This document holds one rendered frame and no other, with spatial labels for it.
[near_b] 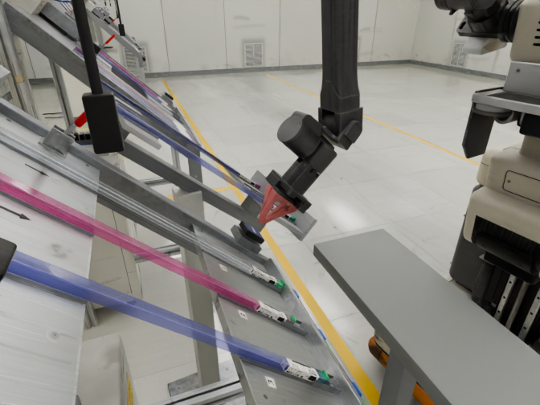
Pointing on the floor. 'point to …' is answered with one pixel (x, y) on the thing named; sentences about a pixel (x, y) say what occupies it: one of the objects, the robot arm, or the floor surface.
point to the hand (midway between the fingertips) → (263, 219)
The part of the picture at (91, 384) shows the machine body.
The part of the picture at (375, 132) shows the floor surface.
